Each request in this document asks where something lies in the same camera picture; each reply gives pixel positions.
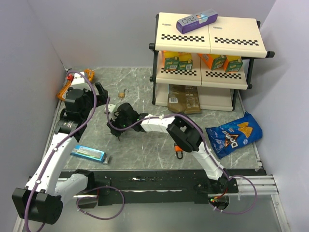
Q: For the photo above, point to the green orange carton right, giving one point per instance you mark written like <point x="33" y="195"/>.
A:
<point x="232" y="64"/>

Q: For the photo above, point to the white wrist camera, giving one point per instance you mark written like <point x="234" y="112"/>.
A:
<point x="110" y="109"/>
<point x="76" y="81"/>

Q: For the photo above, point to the green yellow carton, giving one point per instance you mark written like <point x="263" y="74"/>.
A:
<point x="185" y="61"/>
<point x="171" y="60"/>

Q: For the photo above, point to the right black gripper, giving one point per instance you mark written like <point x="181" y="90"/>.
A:
<point x="114" y="123"/>

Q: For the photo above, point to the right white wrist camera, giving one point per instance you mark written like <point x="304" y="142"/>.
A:
<point x="110" y="109"/>

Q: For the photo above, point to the blue Doritos chip bag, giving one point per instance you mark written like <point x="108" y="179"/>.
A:
<point x="233" y="135"/>

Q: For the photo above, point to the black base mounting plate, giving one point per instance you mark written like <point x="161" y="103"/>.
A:
<point x="155" y="186"/>

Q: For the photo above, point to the green yellow carton left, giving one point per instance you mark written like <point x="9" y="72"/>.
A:
<point x="171" y="60"/>

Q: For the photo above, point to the brown coffee bag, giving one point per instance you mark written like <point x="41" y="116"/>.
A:
<point x="183" y="99"/>

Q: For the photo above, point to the blue snack bar packet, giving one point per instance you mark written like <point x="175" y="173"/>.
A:
<point x="92" y="154"/>

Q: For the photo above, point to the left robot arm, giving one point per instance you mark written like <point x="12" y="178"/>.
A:
<point x="42" y="199"/>

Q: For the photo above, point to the orange snack bag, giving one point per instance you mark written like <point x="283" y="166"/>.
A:
<point x="62" y="93"/>

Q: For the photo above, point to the orange black padlock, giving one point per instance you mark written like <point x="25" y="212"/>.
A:
<point x="178" y="152"/>

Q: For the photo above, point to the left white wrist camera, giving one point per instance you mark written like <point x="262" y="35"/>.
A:
<point x="76" y="81"/>

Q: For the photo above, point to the brass padlock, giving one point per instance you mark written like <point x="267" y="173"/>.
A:
<point x="123" y="93"/>

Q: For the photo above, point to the beige three-tier shelf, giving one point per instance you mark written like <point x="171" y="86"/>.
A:
<point x="229" y="36"/>

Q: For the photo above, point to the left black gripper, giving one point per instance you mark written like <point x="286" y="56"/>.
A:
<point x="101" y="98"/>

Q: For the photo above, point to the orange green carton tilted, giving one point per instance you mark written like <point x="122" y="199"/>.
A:
<point x="213" y="61"/>

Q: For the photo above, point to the purple rectangular box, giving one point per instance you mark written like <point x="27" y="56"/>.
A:
<point x="196" y="21"/>

